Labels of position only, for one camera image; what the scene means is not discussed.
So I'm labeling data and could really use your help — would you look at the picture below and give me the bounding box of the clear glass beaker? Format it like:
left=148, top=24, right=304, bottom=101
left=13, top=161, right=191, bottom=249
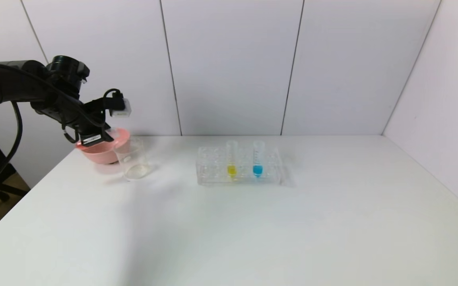
left=114, top=137, right=151, bottom=182

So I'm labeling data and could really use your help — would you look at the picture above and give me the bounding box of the clear acrylic test tube rack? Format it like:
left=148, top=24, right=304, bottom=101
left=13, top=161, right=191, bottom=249
left=196, top=146, right=283, bottom=186

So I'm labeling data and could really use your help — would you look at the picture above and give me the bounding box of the clear plastic test tube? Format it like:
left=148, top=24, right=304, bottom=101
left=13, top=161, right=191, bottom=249
left=227, top=141, right=238, bottom=180

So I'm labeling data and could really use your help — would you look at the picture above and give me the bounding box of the pink plastic bowl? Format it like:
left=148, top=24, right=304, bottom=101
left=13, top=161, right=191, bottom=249
left=76, top=128, right=131, bottom=165

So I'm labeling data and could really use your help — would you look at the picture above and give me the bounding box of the test tube with blue liquid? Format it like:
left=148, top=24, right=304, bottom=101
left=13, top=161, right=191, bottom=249
left=252, top=141, right=264, bottom=178

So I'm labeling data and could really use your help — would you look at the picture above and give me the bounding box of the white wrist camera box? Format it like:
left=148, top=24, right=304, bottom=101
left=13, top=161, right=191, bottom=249
left=104, top=89, right=132, bottom=118

